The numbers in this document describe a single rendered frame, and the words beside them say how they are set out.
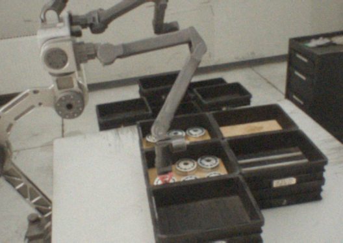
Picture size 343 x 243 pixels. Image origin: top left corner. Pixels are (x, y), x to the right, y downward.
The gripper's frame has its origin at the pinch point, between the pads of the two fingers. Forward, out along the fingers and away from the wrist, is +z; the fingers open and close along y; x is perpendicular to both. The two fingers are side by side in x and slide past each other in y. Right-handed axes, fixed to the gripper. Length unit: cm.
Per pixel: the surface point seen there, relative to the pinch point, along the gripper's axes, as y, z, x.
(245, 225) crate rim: -38.0, -3.8, -24.3
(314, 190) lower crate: -7, 12, -66
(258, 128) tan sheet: 43, 7, -57
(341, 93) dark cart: 128, 39, -155
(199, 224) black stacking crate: -23.5, 5.9, -9.8
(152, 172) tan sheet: 16.2, 6.4, 4.5
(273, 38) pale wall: 343, 65, -183
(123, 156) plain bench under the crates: 54, 20, 18
